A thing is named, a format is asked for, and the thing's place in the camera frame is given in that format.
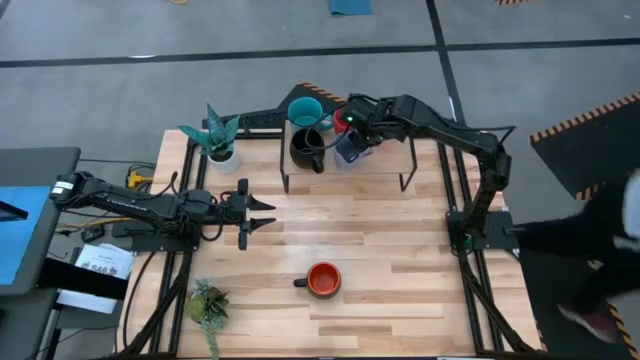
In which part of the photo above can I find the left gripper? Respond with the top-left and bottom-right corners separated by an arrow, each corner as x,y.
215,178 -> 278,252

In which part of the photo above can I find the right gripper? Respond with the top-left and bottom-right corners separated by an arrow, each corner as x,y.
342,94 -> 397,165

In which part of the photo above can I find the matte black mug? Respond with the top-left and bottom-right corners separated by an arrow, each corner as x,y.
288,127 -> 327,175

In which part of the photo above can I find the wooden shelf with black legs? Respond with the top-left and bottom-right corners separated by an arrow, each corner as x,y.
278,119 -> 419,195

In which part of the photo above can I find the teal mug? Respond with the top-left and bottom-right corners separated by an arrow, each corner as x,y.
286,96 -> 335,133

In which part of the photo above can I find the snake plant in white pot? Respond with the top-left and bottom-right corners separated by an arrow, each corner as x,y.
178,102 -> 242,175

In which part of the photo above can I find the black mug with orange interior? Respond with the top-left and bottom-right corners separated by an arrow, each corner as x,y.
293,261 -> 343,300

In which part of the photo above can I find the small green succulent plant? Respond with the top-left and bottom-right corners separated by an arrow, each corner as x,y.
185,278 -> 232,360

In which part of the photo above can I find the yellow plug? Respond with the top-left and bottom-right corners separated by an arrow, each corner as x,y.
126,169 -> 154,191

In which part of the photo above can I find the blue floor mat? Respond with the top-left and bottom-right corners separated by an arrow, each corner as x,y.
328,0 -> 374,17

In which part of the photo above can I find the white printed paper sheet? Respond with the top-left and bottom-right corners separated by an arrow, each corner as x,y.
74,242 -> 137,282

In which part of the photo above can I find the black power adapter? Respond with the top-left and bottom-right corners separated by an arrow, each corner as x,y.
79,224 -> 107,244

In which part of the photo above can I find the black hazard-striped floor mat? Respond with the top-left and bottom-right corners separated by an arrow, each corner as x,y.
529,91 -> 640,201

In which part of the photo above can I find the blue screen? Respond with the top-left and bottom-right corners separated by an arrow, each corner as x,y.
0,185 -> 52,287

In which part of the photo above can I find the person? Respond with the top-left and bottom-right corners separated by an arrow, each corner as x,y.
516,168 -> 640,346

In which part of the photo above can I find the black cable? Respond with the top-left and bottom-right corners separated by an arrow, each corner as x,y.
121,249 -> 157,347

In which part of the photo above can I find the black table frame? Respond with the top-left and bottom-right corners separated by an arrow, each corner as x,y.
113,127 -> 551,360

